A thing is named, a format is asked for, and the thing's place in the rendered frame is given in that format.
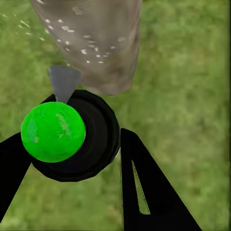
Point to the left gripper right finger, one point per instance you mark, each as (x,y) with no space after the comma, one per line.
(168,212)

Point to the tree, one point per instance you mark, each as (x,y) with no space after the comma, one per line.
(109,66)

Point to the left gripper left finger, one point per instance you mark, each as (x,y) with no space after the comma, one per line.
(14,163)

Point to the pesticide atomizer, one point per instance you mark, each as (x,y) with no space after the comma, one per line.
(73,134)

